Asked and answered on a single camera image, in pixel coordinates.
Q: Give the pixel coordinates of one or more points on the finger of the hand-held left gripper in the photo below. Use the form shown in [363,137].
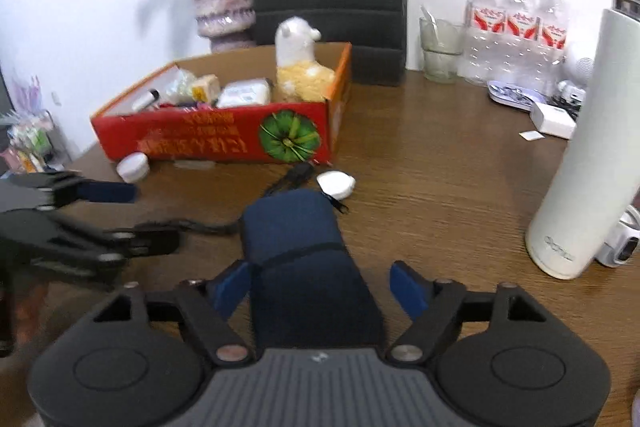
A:
[105,192]
[140,241]

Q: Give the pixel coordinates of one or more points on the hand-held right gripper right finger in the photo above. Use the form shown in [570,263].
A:
[407,289]

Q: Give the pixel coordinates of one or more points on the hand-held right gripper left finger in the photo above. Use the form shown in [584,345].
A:
[230,289]

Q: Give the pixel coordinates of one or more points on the navy glasses case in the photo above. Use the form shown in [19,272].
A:
[305,257]

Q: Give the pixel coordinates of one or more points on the red cardboard box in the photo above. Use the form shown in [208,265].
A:
[210,134]

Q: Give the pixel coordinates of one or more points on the iridescent plastic bag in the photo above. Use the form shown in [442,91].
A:
[179,88]

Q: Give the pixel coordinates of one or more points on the white yellow power adapter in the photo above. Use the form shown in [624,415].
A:
[206,91]

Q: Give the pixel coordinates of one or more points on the white cotton swab box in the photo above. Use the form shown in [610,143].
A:
[245,93]

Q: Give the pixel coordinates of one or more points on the white yellow alpaca plush toy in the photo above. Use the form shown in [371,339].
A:
[302,72]

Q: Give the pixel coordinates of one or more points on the wooden desktop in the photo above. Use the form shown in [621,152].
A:
[450,207]

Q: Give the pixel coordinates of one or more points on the white round lid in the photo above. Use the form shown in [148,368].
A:
[132,167]

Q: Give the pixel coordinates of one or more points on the black white marker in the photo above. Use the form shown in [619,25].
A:
[146,101]

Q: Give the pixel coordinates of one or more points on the white oval case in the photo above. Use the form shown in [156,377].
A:
[336,184]

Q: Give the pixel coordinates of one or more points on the white small gadget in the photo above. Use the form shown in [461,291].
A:
[620,242]

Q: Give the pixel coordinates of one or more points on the purple ceramic vase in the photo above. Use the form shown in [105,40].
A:
[222,7]

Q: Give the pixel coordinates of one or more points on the blue white tray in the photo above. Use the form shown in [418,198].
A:
[510,94]

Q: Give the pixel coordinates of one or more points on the white thermos bottle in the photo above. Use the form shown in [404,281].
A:
[585,157]

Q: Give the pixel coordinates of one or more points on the white charger block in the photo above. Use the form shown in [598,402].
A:
[552,119]

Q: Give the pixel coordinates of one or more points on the clear glass cup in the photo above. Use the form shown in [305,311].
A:
[440,52]

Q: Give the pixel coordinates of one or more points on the clear water bottle red label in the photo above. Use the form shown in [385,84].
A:
[520,37]
[482,32]
[550,42]

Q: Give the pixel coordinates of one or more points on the white round speaker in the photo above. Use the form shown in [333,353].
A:
[580,69]

